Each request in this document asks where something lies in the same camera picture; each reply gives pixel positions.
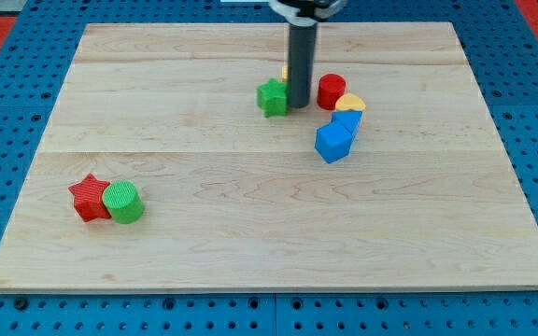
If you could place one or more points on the red cylinder block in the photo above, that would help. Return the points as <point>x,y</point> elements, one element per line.
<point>331,88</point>

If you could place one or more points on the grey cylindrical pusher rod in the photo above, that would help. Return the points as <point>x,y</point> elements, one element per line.
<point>301,50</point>

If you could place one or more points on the green cylinder block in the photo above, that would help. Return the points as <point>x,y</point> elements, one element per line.
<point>123,202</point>

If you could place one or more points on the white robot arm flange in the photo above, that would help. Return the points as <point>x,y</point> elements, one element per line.
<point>305,13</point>

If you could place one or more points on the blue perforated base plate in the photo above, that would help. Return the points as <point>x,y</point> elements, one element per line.
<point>503,52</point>

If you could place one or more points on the green star block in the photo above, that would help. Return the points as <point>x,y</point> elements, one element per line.
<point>272,98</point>

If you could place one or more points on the yellow block behind pusher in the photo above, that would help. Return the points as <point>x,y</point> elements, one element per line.
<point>284,74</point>

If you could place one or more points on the yellow half-round block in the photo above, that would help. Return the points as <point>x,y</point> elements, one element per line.
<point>349,102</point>

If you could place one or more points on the blue pentagon block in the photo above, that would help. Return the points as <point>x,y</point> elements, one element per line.
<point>333,141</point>

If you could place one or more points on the wooden board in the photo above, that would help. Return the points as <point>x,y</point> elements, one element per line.
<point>426,201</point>

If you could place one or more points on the blue cube block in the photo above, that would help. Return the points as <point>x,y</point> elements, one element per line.
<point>350,119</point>

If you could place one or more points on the red star block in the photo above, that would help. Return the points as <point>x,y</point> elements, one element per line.
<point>88,200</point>

